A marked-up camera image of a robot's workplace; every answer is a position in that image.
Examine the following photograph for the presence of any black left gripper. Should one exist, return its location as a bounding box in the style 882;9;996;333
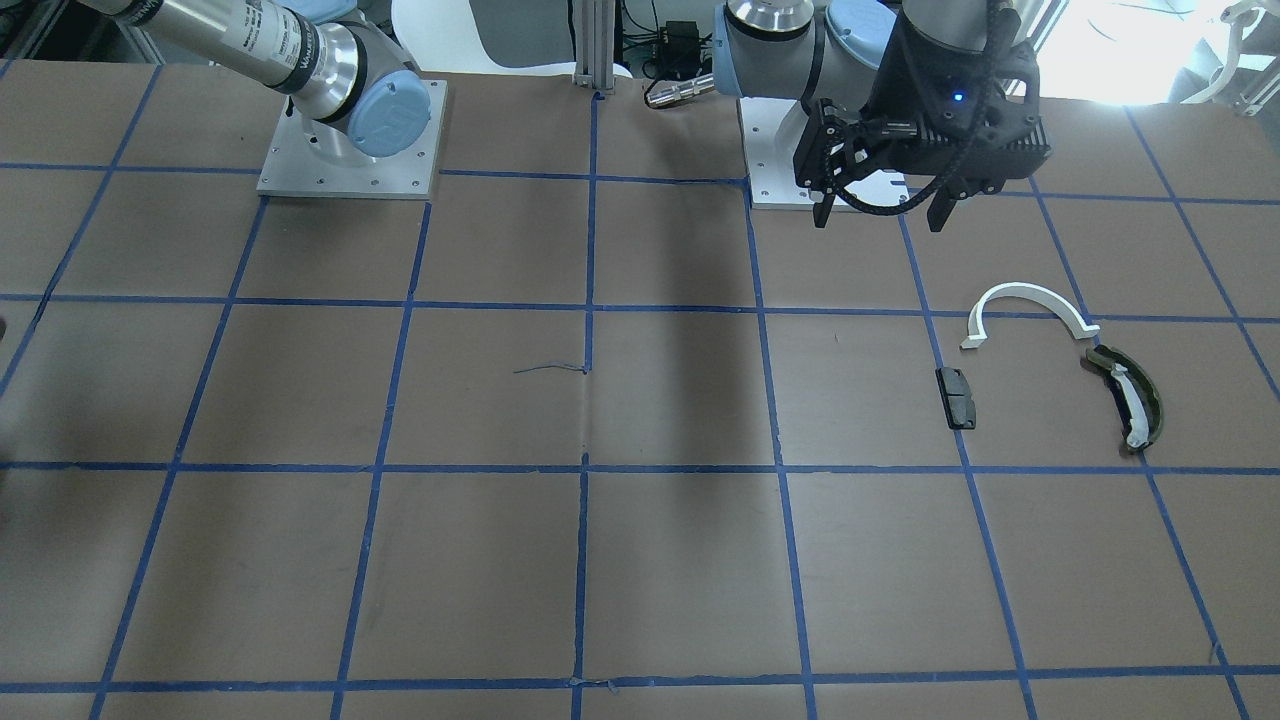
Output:
794;10;1053;233

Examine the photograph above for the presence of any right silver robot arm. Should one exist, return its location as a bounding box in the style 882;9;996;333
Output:
86;1;433;158

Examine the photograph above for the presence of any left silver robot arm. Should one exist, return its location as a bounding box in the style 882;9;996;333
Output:
712;1;1053;232

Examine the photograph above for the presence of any black brake pad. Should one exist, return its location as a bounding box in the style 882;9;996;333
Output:
934;366;977;430

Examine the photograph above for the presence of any white plastic arc part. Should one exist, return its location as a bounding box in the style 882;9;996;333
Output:
960;283;1102;351

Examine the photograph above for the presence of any green brake shoe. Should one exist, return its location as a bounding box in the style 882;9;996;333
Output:
1083;345;1165;454

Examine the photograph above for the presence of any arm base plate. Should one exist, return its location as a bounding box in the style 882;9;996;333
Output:
739;95;911;214
256;77;449;201

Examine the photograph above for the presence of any aluminium frame post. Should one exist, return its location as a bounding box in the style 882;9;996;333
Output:
567;0;618;96

